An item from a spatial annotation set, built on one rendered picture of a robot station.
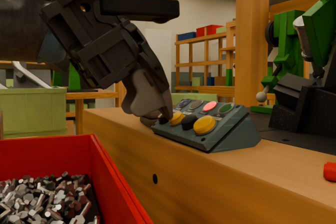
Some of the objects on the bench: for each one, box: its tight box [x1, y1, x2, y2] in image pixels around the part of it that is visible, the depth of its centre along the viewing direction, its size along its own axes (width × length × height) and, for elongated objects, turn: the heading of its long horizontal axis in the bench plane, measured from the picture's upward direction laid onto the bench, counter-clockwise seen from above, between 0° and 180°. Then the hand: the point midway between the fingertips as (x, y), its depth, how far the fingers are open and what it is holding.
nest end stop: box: [273, 85, 300, 111], centre depth 52 cm, size 4×7×6 cm
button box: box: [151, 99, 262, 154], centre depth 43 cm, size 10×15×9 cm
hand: (169, 108), depth 43 cm, fingers closed
